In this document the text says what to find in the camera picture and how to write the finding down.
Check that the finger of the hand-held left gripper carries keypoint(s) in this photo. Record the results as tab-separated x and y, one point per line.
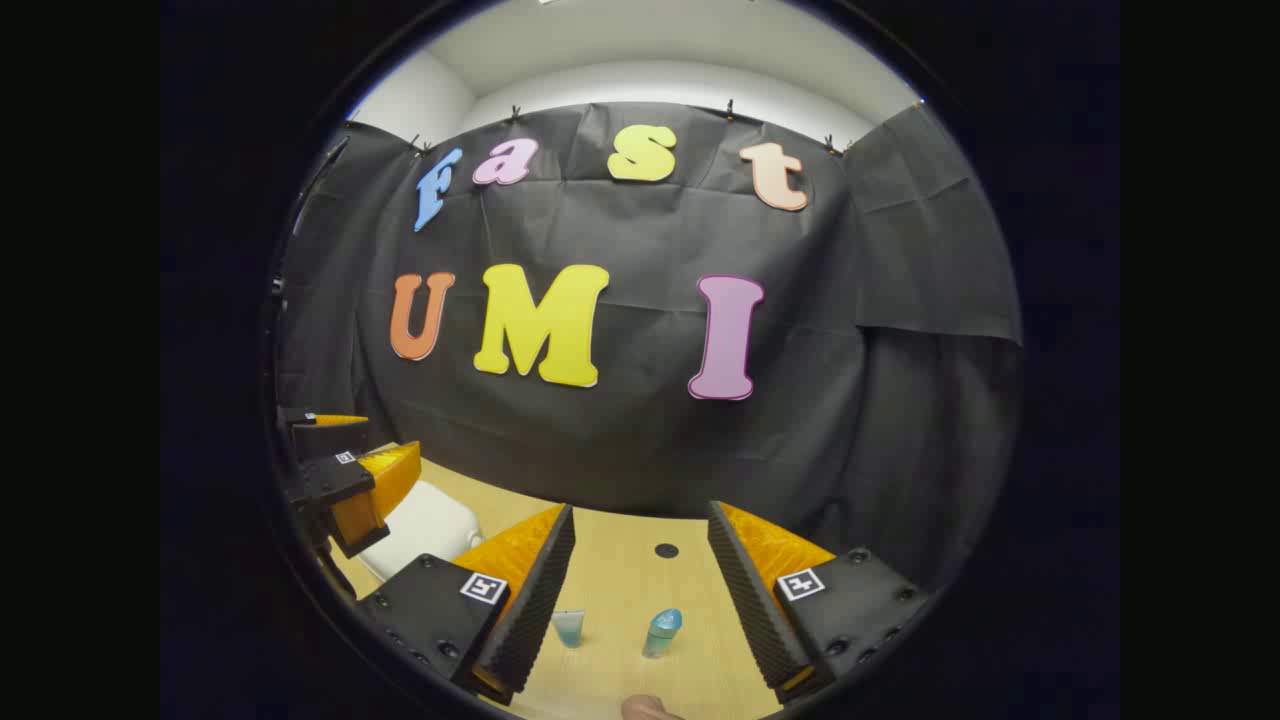
325	438
340	485

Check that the blue cap clear bottle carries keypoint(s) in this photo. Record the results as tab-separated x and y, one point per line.
662	632

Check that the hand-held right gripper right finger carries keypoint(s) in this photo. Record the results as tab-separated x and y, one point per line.
750	600

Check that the white suitcase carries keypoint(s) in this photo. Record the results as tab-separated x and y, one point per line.
425	525

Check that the translucent teal tube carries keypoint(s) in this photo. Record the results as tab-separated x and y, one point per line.
568	627

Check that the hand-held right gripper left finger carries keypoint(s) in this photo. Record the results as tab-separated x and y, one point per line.
535	600

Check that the black backdrop cloth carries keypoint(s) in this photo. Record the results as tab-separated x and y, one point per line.
650	440

